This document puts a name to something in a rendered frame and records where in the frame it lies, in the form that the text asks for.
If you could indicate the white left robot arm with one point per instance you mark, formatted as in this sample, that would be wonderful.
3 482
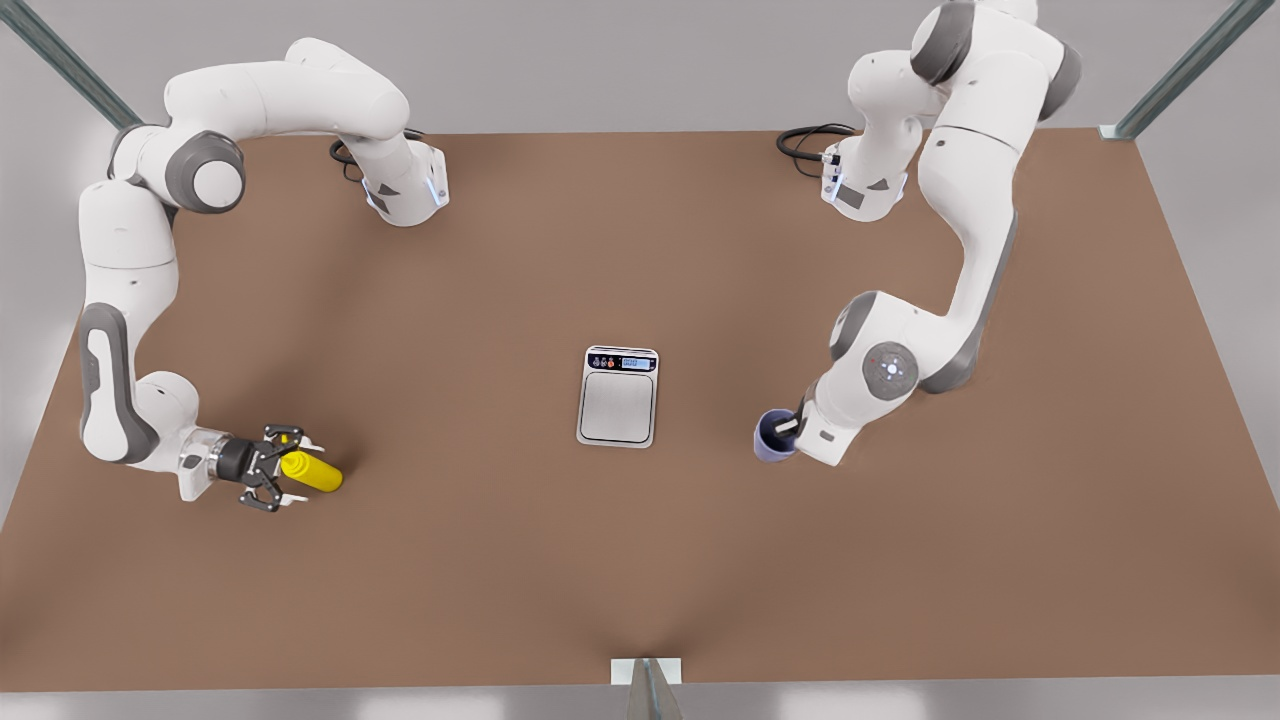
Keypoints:
985 110

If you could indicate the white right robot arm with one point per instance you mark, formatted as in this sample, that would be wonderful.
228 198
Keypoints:
125 250

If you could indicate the yellow sauce bottle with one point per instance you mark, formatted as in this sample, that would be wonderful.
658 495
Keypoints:
314 472

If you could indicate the blue cup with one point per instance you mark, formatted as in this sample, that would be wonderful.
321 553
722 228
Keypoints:
766 443

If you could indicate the silver digital kitchen scale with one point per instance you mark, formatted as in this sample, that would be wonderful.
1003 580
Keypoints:
617 405

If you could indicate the silver frame post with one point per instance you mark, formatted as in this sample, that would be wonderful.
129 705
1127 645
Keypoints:
1180 70
70 65
650 690

